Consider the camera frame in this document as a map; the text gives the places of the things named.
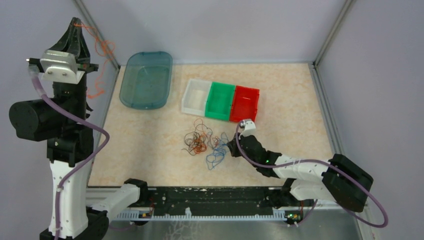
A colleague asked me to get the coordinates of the orange cable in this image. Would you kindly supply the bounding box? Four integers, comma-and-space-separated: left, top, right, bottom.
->
73, 22, 117, 100
191, 130, 220, 155

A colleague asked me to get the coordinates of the brown cable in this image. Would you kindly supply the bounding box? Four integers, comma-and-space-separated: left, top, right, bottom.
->
181, 118, 215, 156

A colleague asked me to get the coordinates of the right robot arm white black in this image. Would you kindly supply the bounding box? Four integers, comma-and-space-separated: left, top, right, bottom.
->
226, 135, 374, 213

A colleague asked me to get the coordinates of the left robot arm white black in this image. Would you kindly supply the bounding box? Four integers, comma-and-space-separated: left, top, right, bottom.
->
9, 17, 150, 240

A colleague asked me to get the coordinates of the red plastic bin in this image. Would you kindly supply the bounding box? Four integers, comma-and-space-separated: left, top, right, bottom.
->
229, 85, 260, 123

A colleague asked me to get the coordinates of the green plastic bin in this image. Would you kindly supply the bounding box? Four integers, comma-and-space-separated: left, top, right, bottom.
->
204, 81, 236, 122

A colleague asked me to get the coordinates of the teal transparent plastic tray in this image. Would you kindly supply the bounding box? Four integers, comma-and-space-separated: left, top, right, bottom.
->
119, 51, 173, 110

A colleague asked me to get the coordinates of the white plastic bin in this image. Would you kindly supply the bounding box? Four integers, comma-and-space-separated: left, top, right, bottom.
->
181, 78, 212, 117

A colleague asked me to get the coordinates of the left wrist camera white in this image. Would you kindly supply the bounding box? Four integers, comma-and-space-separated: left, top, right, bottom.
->
26, 49, 84, 85

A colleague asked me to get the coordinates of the white cable duct strip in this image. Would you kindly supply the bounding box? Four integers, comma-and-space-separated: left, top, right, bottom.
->
112, 209, 302, 222

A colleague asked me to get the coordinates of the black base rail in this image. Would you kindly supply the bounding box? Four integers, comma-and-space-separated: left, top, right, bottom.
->
131, 186, 302, 217

